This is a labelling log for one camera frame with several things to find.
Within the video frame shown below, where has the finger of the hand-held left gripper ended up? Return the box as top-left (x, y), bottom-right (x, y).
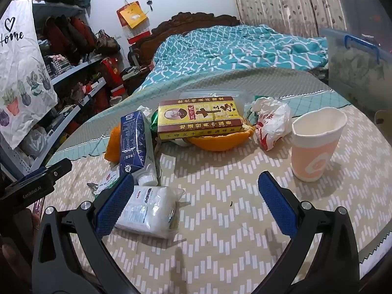
top-left (6, 159), bottom-right (73, 192)

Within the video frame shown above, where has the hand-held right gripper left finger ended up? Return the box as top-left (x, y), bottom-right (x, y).
top-left (32, 174), bottom-right (141, 294)

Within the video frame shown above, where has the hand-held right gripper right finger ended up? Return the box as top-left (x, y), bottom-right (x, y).
top-left (254, 171), bottom-right (360, 294)

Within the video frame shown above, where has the green white wrapper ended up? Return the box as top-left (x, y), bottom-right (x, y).
top-left (87, 168), bottom-right (123, 196)

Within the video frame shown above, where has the white tissue packet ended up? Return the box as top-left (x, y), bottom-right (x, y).
top-left (115, 185), bottom-right (186, 240)

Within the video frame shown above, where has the small orange peel piece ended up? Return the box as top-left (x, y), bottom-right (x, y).
top-left (104, 123), bottom-right (123, 163)

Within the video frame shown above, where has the pink white paper cup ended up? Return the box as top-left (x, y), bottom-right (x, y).
top-left (291, 107), bottom-right (348, 182)

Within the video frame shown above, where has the blue drink carton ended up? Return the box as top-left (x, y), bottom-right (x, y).
top-left (119, 110), bottom-right (158, 175)

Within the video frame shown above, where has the white red printed plastic bag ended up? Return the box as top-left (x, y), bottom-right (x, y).
top-left (249, 96), bottom-right (292, 151)

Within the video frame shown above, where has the large orange peel half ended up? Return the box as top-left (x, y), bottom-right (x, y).
top-left (174, 124), bottom-right (256, 152)

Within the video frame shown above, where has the yellow cardboard box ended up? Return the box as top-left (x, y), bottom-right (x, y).
top-left (158, 96), bottom-right (245, 141)

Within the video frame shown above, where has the grey metal shelf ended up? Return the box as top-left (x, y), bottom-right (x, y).
top-left (0, 0), bottom-right (108, 175)

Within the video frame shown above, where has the white plant printed cloth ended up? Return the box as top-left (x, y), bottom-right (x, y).
top-left (0, 0), bottom-right (59, 149)

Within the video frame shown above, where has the red gift box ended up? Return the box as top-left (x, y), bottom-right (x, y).
top-left (100, 57), bottom-right (125, 98)

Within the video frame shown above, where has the row of red black bags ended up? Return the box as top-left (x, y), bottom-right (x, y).
top-left (43, 15), bottom-right (98, 59)

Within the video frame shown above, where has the brown handbag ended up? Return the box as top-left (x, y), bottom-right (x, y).
top-left (96, 30), bottom-right (121, 55)

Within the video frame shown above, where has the teal patterned quilt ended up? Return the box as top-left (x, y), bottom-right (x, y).
top-left (132, 24), bottom-right (330, 98)

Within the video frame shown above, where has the carved wooden headboard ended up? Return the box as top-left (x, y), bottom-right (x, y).
top-left (130, 12), bottom-right (241, 65)

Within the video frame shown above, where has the leaf print curtain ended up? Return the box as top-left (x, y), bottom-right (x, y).
top-left (228, 0), bottom-right (346, 37)

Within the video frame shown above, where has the blue handled storage box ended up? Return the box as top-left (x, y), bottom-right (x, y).
top-left (320, 27), bottom-right (392, 105)

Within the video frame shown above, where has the red wall calendar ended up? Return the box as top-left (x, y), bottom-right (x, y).
top-left (116, 6), bottom-right (152, 45)

